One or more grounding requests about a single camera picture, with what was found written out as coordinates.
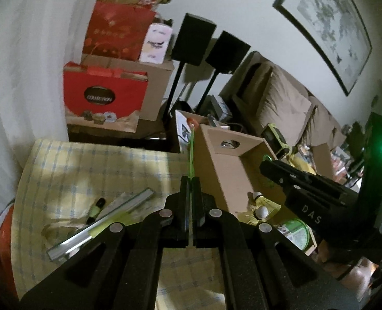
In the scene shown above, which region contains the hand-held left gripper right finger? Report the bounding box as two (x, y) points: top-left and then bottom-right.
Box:
(192, 177), (362, 310)

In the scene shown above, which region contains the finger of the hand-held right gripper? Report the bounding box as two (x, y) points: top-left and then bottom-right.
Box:
(261, 159), (361, 196)
(259, 165), (344, 199)

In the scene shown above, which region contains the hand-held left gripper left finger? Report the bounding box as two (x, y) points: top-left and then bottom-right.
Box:
(19, 177), (191, 310)

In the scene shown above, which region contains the yellow-green shuttlecock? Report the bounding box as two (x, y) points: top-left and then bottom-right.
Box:
(252, 191), (281, 216)
(236, 207), (269, 227)

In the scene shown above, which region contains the green tin can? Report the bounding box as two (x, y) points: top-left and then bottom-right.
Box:
(273, 218), (312, 253)

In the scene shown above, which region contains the cardboard box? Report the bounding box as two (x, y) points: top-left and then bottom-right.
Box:
(198, 123), (319, 255)

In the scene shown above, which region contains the green plastic fly swatter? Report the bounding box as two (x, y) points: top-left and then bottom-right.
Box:
(187, 119), (198, 181)

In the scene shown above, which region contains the silver metal bar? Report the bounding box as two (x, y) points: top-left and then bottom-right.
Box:
(47, 188), (155, 261)

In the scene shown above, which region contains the green highlighter pen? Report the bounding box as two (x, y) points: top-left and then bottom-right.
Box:
(86, 198), (107, 224)

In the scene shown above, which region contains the person's right hand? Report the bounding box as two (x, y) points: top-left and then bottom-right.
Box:
(318, 242), (381, 301)

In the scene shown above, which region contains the cardboard piece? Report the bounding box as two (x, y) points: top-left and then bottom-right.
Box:
(309, 142), (336, 181)

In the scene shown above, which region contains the pile of colourful packets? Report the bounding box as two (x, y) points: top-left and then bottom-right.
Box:
(330, 121), (369, 186)

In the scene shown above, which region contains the green black radio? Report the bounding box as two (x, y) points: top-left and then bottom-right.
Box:
(261, 123), (291, 157)

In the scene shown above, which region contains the large brown cushion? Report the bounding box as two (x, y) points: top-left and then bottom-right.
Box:
(255, 65), (313, 146)

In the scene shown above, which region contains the white printed carton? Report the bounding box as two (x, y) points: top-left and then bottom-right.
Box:
(174, 109), (211, 151)

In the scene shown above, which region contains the grey white box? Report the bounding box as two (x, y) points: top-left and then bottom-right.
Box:
(210, 95), (234, 121)

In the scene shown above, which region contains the yellow checkered tablecloth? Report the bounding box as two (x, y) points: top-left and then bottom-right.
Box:
(14, 138), (243, 310)

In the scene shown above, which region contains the brown sofa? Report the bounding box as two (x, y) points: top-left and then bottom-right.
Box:
(219, 51), (372, 184)

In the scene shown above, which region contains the black speaker stand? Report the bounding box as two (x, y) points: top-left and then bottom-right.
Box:
(163, 61), (184, 126)
(196, 71), (218, 112)

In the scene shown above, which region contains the large brown carton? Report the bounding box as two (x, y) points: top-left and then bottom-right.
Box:
(81, 52), (175, 122)

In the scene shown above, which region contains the black speaker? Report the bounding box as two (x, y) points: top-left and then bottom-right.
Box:
(172, 13), (217, 67)
(205, 30), (251, 75)

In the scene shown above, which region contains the framed ink painting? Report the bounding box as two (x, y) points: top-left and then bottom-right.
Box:
(273, 0), (373, 97)

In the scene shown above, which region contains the red gift box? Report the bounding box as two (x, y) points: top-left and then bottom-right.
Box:
(63, 61), (150, 134)

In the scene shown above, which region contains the white tissue pack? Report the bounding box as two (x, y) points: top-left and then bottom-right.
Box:
(139, 22), (174, 63)

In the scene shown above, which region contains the red orange container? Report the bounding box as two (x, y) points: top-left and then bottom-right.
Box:
(0, 202), (20, 299)

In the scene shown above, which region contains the red gift bag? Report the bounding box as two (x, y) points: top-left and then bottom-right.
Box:
(82, 1), (157, 62)

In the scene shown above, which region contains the white curtain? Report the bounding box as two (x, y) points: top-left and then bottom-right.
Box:
(0, 0), (88, 201)

